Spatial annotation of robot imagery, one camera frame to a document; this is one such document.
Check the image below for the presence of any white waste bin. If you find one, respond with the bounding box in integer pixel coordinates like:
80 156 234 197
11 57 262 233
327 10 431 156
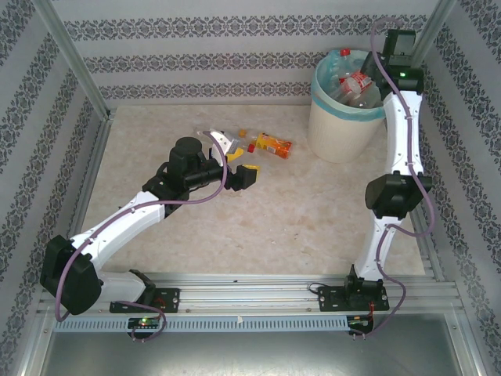
307 50 387 164

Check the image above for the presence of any orange juice bottle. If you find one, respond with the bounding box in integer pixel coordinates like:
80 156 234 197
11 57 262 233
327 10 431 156
238 128 294 161

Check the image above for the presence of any aluminium side rail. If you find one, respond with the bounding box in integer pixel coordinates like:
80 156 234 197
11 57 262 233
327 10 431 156
52 112 117 287
385 116 447 282

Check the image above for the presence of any grey metal panel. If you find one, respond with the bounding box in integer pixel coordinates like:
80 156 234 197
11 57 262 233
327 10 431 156
23 313 486 376

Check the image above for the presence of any slotted grey cable duct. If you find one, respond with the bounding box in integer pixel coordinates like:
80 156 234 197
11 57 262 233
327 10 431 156
52 316 349 333

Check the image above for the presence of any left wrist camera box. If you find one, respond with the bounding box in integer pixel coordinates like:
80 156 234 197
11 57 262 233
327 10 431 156
206 128 243 168

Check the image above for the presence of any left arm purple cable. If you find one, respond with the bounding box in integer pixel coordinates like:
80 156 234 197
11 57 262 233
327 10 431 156
54 131 229 343

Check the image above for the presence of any aluminium corner post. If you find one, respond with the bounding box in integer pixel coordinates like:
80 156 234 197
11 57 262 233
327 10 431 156
31 0 115 121
398 0 458 97

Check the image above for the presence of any aluminium mounting rail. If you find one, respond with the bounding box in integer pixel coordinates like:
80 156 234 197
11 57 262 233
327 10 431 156
37 272 467 314

